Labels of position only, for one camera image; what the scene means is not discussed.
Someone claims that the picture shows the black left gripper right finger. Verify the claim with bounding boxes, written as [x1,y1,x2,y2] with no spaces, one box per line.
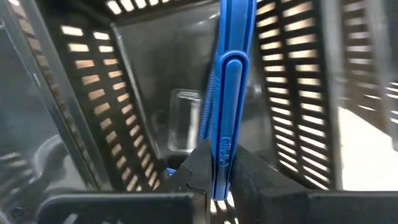
[229,144,312,224]

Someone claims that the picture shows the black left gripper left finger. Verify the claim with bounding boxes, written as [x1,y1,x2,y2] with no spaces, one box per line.
[160,139,215,200]

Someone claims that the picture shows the black slotted plastic basket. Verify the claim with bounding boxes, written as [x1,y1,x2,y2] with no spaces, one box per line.
[340,0,398,138]
[0,0,100,224]
[18,0,343,224]

